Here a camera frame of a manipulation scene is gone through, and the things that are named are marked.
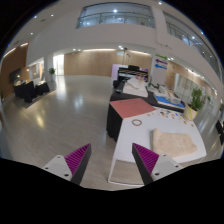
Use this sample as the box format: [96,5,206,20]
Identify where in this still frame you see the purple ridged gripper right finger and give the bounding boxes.
[132,143,182,185]

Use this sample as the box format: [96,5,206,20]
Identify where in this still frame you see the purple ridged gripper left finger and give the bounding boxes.
[42,144,92,185]

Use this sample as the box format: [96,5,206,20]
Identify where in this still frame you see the beige folded towel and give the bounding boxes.
[151,128,197,157]

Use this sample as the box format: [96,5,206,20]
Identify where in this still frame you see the pink table mat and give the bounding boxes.
[110,98,156,118]

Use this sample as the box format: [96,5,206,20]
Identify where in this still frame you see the blue mat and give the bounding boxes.
[155,96,184,109]

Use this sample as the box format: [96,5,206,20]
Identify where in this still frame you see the potted green plant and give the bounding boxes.
[184,87,203,121]

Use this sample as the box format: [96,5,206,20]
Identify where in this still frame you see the white cloth pile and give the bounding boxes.
[123,78,148,98]

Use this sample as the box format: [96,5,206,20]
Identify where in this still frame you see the black draped table left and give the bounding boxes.
[14,81,50,103]

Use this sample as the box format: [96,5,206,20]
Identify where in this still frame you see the black piano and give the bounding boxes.
[117,67,148,82]

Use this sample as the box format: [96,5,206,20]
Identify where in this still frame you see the small potted plant far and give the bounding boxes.
[49,68,56,82]

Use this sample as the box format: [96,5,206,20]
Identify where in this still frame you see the direction sign pillar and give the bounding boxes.
[150,54,168,85]

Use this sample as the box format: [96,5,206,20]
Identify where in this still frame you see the brown ring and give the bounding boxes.
[131,118,143,127]

